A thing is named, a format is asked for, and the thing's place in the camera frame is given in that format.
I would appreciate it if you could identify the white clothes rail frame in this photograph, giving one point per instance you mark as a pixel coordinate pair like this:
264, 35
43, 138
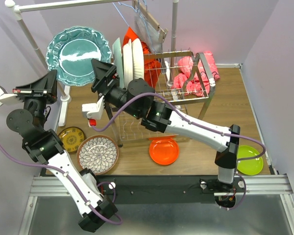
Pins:
17, 12

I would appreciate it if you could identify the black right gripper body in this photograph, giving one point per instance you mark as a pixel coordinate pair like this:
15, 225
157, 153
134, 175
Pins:
111, 82

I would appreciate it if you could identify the steel wire dish rack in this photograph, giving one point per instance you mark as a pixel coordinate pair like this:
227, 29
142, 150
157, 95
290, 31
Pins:
185, 78

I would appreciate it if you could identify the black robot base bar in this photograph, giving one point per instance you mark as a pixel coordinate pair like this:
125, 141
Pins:
166, 189

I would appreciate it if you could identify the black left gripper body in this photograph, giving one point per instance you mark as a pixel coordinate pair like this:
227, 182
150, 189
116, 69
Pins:
44, 95

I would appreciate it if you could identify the yellow patterned small plate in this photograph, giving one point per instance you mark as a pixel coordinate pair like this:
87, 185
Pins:
72, 138

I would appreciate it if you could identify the lime green plate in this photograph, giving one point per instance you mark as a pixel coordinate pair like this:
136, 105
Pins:
249, 167

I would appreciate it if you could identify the orange garment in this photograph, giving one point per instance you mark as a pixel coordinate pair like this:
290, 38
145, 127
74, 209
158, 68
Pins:
151, 66

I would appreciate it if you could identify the blue wire hanger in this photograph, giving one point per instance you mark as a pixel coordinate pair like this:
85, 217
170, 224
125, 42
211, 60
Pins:
126, 11

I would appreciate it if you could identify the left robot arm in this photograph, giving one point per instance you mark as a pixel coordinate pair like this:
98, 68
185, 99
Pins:
45, 147

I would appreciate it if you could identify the flower plate brown rim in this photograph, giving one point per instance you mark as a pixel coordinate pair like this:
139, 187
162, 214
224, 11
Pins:
98, 153
138, 59

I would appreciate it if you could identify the cream plate blue swirl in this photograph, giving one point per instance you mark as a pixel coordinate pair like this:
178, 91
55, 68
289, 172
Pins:
127, 63

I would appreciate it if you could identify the orange plastic plate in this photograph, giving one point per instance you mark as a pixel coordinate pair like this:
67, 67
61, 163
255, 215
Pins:
164, 150

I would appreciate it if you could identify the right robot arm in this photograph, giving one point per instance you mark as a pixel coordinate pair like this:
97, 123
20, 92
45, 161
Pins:
156, 114

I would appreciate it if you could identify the mint rectangular plate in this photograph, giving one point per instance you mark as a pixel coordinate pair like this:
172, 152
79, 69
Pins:
118, 61

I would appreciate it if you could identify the teal scalloped plate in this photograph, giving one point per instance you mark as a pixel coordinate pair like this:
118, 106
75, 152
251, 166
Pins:
70, 53

